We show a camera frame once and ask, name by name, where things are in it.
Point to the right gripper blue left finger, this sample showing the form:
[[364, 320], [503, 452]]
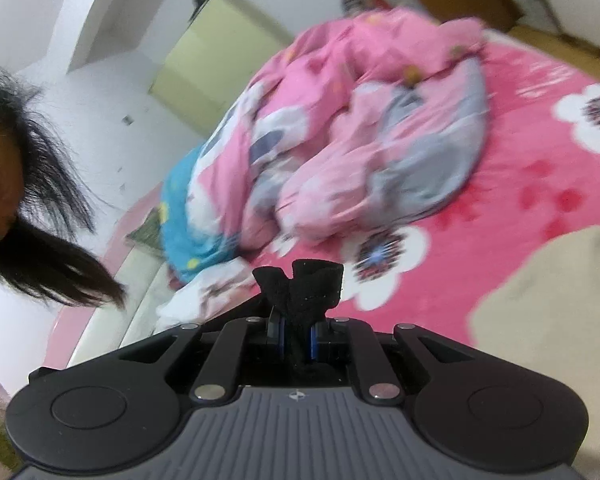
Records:
[[237, 350]]

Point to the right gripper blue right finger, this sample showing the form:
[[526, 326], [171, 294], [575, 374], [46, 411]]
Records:
[[345, 352]]

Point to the white shirt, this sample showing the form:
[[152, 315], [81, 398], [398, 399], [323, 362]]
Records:
[[212, 292]]

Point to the black t-shirt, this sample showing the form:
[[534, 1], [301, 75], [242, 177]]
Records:
[[300, 303]]

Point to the dark floral pillow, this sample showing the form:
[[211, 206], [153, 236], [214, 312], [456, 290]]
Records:
[[147, 237]]

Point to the folded cream garment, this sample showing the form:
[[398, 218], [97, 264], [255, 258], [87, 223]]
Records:
[[546, 317]]

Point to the operator's head dark hair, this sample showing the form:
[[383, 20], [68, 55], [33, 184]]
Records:
[[42, 206]]

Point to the pink grey floral duvet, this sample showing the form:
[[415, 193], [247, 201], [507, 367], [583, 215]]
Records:
[[359, 124]]

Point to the pink floral bed blanket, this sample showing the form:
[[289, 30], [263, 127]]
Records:
[[539, 179]]

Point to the yellow green wardrobe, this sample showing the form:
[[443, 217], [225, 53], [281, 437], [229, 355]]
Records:
[[224, 45]]

